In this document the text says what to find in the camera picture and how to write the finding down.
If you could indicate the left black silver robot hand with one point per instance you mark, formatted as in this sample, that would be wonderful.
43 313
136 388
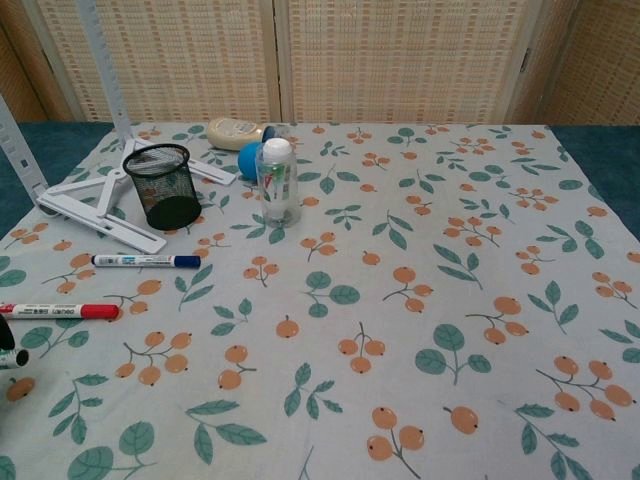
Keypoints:
6 334

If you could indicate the red cap white marker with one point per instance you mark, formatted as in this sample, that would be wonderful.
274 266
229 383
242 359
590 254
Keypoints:
60 311

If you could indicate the blue cap white marker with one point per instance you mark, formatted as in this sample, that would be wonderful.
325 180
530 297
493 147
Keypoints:
150 260

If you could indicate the black mesh pen holder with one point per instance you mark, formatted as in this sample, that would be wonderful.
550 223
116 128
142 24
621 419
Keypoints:
165 192

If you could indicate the white folding laptop stand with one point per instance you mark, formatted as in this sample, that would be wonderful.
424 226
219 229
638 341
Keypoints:
75 190

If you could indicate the blue ball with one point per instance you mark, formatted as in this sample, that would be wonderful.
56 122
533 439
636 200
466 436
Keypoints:
248 160

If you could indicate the clear bottle white cap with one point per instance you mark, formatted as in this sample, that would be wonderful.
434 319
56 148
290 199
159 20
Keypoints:
276 200

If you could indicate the cream mayonnaise squeeze bottle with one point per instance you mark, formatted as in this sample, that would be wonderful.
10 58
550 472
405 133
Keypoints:
232 132

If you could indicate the floral fruit print tablecloth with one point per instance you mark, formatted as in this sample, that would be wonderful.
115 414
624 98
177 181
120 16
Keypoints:
350 310

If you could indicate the woven bamboo folding screen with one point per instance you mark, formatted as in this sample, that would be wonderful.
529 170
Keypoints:
400 60

